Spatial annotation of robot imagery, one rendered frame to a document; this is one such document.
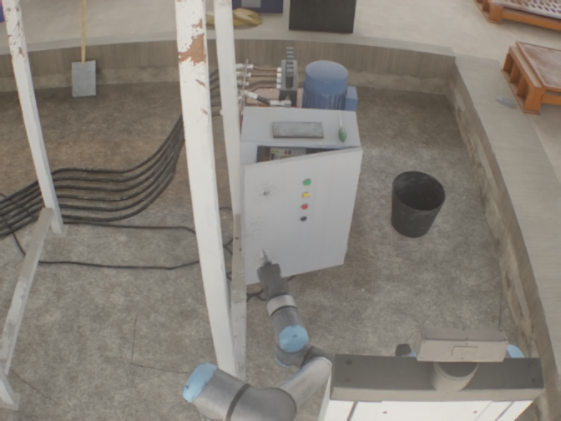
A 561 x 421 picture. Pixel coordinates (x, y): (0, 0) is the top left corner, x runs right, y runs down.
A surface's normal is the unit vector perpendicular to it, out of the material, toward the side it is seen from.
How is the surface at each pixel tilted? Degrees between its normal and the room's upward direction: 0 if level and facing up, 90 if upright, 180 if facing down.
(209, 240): 80
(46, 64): 90
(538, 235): 0
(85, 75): 70
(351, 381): 0
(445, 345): 61
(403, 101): 0
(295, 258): 90
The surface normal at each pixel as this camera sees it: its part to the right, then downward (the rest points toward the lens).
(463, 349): -0.06, 0.32
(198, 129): 0.00, 0.62
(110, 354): 0.04, -0.67
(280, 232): 0.29, 0.72
